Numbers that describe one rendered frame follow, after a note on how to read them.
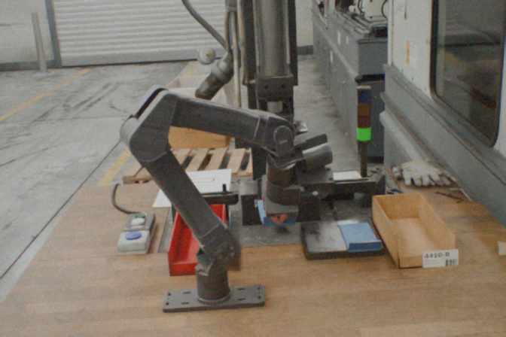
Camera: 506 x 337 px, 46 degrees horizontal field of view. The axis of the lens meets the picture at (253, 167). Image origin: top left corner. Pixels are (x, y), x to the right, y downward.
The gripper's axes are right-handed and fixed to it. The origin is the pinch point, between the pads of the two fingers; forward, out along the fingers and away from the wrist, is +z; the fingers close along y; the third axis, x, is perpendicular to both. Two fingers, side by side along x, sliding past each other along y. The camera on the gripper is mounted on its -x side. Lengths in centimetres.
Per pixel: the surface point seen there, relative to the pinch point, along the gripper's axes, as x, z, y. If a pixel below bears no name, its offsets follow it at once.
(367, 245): -19.0, 3.6, -5.7
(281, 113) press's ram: -3.6, -4.3, 28.5
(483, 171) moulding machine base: -65, 28, 33
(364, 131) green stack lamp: -27.6, 11.8, 36.7
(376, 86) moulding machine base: -105, 190, 256
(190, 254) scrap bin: 19.7, 11.9, 0.0
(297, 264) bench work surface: -3.9, 7.7, -6.8
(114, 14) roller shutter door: 186, 500, 820
